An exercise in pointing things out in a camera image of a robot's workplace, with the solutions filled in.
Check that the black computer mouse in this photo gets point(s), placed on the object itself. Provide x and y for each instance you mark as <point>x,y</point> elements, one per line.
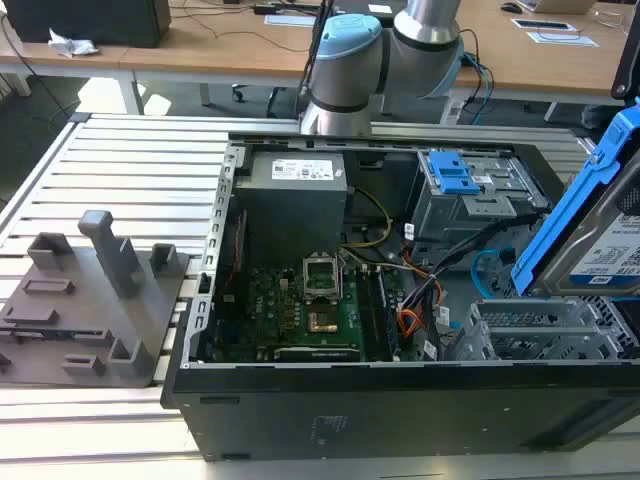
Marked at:
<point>512,7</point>

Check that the hard disk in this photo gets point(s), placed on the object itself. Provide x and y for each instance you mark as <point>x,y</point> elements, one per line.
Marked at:
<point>560,225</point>

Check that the green motherboard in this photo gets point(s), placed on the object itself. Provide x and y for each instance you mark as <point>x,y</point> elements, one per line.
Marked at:
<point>270,310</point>

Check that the black box on desk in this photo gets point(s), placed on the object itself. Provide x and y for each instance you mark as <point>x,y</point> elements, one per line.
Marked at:
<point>85,20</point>

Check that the grey power supply unit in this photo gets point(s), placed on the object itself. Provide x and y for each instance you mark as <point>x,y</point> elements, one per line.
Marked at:
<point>290,210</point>

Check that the grey parts rack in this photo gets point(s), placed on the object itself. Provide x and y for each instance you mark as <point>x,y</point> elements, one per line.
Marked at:
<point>75,325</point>

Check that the blue plastic cage latch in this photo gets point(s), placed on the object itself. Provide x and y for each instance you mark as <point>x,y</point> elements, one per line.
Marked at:
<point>452,172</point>

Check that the metal disk bay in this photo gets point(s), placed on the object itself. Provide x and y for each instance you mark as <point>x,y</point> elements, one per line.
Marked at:
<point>500,312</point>

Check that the black expansion card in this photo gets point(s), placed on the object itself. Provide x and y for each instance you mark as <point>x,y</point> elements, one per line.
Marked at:
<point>320,354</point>

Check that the black RAM slot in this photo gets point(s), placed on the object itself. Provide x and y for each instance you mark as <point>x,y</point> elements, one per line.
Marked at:
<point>365,315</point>
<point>373,315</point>
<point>389,315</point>
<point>381,315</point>

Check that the wooden desk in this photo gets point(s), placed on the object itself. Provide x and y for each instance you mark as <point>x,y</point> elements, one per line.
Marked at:
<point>200,45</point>

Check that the crumpled white paper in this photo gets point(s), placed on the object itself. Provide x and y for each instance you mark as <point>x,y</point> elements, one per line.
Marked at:
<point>72,45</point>

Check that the grey metal drive cage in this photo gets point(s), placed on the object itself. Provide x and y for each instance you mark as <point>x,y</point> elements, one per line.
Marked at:
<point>450,215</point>

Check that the black PC case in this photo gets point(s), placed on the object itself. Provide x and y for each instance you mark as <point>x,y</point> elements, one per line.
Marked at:
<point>350,415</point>

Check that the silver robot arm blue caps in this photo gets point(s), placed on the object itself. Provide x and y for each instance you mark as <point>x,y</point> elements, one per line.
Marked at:
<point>345,75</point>

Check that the CPU socket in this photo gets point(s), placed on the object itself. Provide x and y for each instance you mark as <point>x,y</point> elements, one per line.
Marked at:
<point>324,320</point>

